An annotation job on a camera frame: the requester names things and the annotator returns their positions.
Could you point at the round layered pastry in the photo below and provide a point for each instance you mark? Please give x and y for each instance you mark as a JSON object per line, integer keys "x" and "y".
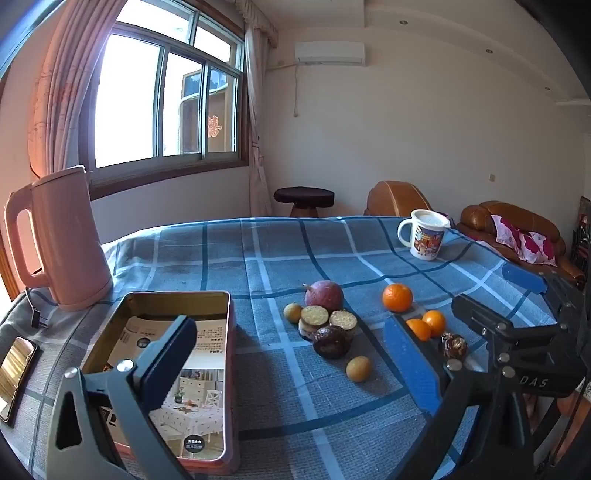
{"x": 343, "y": 319}
{"x": 314, "y": 316}

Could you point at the pink floral pillow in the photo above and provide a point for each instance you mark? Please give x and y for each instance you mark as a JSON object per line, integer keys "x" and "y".
{"x": 526, "y": 244}

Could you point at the black kettle power plug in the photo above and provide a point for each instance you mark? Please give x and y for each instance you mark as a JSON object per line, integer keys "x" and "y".
{"x": 37, "y": 318}

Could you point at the beige curtain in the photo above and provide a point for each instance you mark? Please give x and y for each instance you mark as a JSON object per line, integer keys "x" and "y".
{"x": 256, "y": 115}

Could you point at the red window decal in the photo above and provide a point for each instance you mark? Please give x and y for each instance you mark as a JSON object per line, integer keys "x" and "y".
{"x": 213, "y": 126}

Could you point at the blue plaid tablecloth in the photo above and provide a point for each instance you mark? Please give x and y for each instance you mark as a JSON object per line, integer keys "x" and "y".
{"x": 277, "y": 258}

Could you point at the white cartoon print mug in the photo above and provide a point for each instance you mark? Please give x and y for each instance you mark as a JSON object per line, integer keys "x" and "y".
{"x": 427, "y": 244}

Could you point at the round dark stool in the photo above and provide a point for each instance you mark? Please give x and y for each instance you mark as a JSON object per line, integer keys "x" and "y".
{"x": 304, "y": 196}

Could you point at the small yellow round fruit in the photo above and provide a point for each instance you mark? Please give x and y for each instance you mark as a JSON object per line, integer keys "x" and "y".
{"x": 358, "y": 369}
{"x": 292, "y": 312}

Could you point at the brown leather sofa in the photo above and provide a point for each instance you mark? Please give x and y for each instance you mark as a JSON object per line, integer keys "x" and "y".
{"x": 480, "y": 217}

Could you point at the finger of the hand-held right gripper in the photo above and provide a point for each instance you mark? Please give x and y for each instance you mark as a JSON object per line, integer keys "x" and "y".
{"x": 480, "y": 318}
{"x": 524, "y": 279}

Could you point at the sliding window with brown frame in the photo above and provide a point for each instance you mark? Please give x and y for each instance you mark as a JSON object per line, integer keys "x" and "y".
{"x": 159, "y": 101}

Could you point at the smartphone with gold case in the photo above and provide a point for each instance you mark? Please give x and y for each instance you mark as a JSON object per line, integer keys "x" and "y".
{"x": 16, "y": 374}

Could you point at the brown chair back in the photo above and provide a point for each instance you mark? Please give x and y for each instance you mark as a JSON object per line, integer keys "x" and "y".
{"x": 397, "y": 198}

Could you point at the printed paper leaflet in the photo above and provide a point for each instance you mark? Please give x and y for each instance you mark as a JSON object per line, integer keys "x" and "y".
{"x": 207, "y": 392}

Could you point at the large orange tangerine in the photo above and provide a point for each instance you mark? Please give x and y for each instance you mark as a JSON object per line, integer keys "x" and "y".
{"x": 398, "y": 297}

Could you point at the dark wrinkled passion fruit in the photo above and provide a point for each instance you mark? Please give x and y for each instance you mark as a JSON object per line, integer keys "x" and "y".
{"x": 330, "y": 342}

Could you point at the white wall air conditioner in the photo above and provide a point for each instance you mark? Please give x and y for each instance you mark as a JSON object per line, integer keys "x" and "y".
{"x": 330, "y": 51}

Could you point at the pink electric kettle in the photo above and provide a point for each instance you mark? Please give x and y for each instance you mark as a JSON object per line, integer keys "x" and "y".
{"x": 69, "y": 240}

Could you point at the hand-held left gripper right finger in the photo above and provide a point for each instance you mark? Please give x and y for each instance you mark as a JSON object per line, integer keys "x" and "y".
{"x": 411, "y": 364}

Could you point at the pink patterned curtain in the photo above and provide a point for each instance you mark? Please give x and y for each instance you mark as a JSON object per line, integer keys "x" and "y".
{"x": 60, "y": 92}

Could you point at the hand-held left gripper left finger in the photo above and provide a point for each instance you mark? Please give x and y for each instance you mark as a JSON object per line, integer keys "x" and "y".
{"x": 168, "y": 364}

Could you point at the rectangular metal tin box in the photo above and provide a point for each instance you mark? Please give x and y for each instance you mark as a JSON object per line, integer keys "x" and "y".
{"x": 152, "y": 302}

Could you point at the large purple passion fruit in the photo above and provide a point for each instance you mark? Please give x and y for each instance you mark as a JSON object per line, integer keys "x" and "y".
{"x": 325, "y": 295}

